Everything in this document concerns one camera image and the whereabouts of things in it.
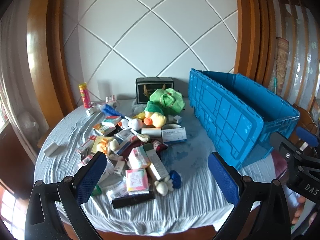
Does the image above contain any pink cloth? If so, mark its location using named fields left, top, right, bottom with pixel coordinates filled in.
left=271, top=152, right=288, bottom=180

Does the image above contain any green plush toy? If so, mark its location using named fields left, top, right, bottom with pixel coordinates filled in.
left=149, top=88, right=185, bottom=113

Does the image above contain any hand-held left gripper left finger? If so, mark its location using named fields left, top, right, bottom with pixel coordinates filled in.
left=24, top=151, right=108, bottom=240

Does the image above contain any pink white small box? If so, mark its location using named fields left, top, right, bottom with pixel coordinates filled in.
left=105, top=95, right=118, bottom=107

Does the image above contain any frosted glass door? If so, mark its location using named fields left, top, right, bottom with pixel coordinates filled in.
left=276, top=0, right=320, bottom=115

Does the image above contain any blue feather tuft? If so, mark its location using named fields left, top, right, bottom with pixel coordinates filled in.
left=100, top=104, right=131, bottom=120

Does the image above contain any white rectangular block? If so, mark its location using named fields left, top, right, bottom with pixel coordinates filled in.
left=43, top=142, right=58, bottom=157

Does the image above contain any teal orange white box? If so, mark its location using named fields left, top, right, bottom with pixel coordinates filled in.
left=101, top=116, right=122, bottom=127

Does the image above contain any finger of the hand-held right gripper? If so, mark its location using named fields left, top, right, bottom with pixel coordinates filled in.
left=270, top=131, right=304, bottom=165
left=296, top=127, right=319, bottom=153

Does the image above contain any curved wooden wall frame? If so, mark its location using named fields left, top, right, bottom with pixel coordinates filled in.
left=234, top=0, right=279, bottom=95
left=26, top=0, right=77, bottom=117

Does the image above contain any person's right hand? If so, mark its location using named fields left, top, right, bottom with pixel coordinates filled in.
left=291, top=194, right=318, bottom=227

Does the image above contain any light striped tablecloth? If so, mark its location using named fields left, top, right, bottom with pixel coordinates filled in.
left=34, top=97, right=278, bottom=233

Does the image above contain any translucent plastic bag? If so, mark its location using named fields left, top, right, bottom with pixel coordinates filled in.
left=19, top=110, right=48, bottom=143

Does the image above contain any white bear plush blue dress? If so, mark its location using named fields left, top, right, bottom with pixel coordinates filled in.
left=154, top=170, right=182, bottom=196

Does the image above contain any yellow packet cream plush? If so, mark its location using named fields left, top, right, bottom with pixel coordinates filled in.
left=91, top=136, right=119, bottom=155

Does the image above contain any yellow red tube canister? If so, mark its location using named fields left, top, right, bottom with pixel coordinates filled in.
left=79, top=82, right=92, bottom=109

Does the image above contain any long beige box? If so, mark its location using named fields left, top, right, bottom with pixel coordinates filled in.
left=144, top=149, right=169, bottom=181

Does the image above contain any blue plastic crate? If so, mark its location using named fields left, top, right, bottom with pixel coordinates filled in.
left=189, top=68, right=300, bottom=170

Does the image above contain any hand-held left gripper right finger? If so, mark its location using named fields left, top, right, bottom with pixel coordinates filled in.
left=208, top=152, right=292, bottom=240

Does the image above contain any pink tissue packet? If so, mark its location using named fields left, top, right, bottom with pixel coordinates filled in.
left=125, top=169, right=150, bottom=195
left=128, top=146, right=151, bottom=169

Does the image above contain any dark box gold emblem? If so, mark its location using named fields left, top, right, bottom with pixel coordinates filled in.
left=136, top=77, right=175, bottom=105

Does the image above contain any black long case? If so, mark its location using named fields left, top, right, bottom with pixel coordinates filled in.
left=112, top=191, right=155, bottom=208

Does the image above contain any white printed packet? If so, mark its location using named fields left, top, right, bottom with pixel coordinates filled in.
left=105, top=181, right=128, bottom=200

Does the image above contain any yellow duck plush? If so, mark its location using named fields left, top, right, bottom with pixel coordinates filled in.
left=135, top=101, right=167, bottom=128

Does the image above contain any white goose plush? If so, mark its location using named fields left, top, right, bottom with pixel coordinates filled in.
left=119, top=118, right=143, bottom=131

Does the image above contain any white box dark print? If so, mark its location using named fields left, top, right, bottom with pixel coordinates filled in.
left=114, top=160, right=125, bottom=176

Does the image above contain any white printed box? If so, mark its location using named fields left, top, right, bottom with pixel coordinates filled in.
left=115, top=130, right=135, bottom=142

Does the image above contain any white curtain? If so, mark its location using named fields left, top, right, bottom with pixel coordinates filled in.
left=0, top=12, right=40, bottom=140

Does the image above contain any white blue medicine box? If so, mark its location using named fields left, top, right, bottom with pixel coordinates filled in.
left=161, top=127, right=187, bottom=144

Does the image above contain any white cylinder roll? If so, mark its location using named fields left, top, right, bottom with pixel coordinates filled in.
left=141, top=127, right=162, bottom=138

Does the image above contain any yellow green box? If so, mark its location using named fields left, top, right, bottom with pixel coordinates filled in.
left=93, top=123, right=116, bottom=137

